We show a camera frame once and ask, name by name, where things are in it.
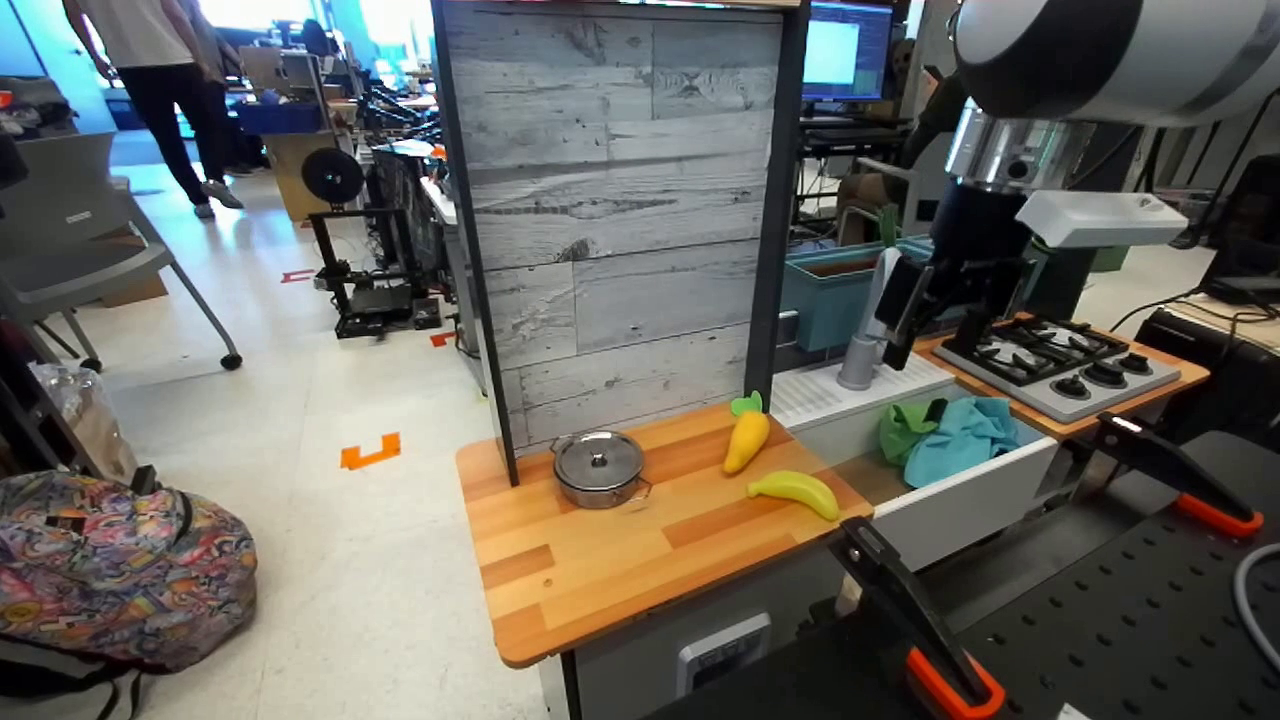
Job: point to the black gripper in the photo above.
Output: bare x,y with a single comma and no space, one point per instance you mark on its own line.
982,262

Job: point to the steel pot lid black knob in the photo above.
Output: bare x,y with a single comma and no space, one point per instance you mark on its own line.
603,452

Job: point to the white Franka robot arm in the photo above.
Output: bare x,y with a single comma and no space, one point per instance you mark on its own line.
1105,67

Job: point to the small steel pot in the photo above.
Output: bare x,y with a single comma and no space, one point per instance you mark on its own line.
603,492

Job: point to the grey toy faucet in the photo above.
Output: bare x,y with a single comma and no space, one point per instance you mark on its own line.
861,361

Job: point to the teal planter box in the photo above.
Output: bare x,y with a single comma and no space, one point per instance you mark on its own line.
827,302

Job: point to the teal cloth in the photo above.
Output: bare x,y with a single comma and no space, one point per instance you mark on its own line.
967,443

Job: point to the grey toy stove black grates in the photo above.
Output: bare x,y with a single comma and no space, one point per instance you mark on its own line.
1066,383

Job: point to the white toy sink basin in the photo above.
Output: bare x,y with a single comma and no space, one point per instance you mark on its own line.
962,515

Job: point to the yellow toy banana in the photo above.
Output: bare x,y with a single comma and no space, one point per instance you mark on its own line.
800,492

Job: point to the small orange carrot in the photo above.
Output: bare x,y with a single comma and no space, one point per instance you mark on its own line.
744,443

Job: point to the computer monitor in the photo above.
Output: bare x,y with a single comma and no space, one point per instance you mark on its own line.
846,55

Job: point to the black office chair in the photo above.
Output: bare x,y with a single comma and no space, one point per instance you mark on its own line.
1245,226

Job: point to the grey wood backsplash panel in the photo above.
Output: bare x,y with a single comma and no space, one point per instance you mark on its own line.
612,203

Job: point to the black 3D printer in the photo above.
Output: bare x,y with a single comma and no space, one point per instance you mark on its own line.
373,264

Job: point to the person in dark trousers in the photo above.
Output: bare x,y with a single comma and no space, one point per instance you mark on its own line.
152,83

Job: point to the colourful patterned backpack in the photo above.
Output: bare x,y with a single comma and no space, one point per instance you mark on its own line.
123,573

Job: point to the grey folding chair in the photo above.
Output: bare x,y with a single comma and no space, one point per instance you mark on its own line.
82,254

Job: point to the black frame post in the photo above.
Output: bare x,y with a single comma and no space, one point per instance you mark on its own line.
777,203
471,264
1072,286

